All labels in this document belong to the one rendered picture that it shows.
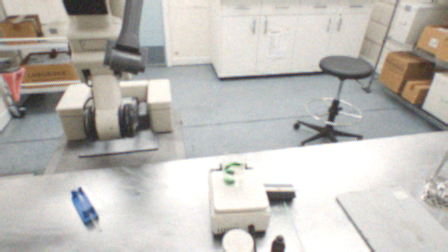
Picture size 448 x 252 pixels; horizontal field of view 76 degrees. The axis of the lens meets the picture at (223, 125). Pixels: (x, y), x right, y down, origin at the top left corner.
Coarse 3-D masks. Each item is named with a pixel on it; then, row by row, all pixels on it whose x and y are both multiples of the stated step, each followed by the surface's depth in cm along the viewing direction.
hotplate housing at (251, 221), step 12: (252, 168) 78; (216, 216) 61; (228, 216) 61; (240, 216) 61; (252, 216) 62; (264, 216) 62; (216, 228) 63; (228, 228) 63; (240, 228) 64; (252, 228) 62; (264, 228) 64
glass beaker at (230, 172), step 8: (232, 152) 65; (240, 152) 65; (224, 160) 65; (232, 160) 66; (240, 160) 66; (224, 168) 63; (232, 168) 61; (240, 168) 62; (224, 176) 64; (232, 176) 63; (240, 176) 63; (224, 184) 65; (232, 184) 64; (240, 184) 65
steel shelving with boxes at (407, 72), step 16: (432, 0) 265; (400, 16) 256; (416, 16) 243; (432, 16) 247; (400, 32) 259; (416, 32) 253; (432, 32) 236; (432, 48) 237; (384, 64) 286; (400, 64) 264; (416, 64) 257; (432, 64) 259; (384, 80) 287; (400, 80) 265; (416, 80) 266; (432, 80) 261; (400, 96) 265; (416, 96) 249; (432, 96) 235; (432, 112) 237
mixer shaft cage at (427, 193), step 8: (440, 168) 55; (432, 176) 57; (424, 184) 56; (432, 184) 56; (440, 184) 55; (424, 192) 57; (432, 192) 54; (440, 192) 54; (424, 200) 56; (432, 200) 55; (440, 200) 54; (440, 208) 54
